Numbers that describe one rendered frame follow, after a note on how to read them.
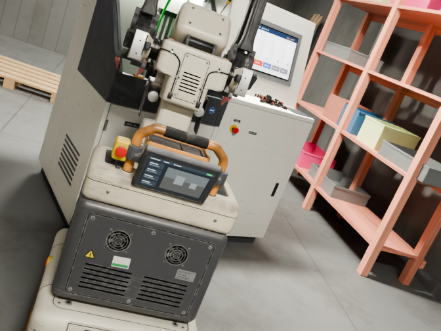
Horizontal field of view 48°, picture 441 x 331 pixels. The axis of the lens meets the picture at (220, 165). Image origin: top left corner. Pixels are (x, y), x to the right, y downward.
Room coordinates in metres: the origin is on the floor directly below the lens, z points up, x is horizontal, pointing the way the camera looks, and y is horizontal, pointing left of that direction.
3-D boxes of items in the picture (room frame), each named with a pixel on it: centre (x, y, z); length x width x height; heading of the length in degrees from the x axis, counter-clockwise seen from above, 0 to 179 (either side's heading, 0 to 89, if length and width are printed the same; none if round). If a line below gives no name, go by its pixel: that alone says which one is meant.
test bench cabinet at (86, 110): (2.82, 0.54, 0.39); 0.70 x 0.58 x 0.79; 127
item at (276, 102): (3.12, -0.15, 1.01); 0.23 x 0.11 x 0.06; 127
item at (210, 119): (2.61, 0.38, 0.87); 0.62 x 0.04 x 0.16; 127
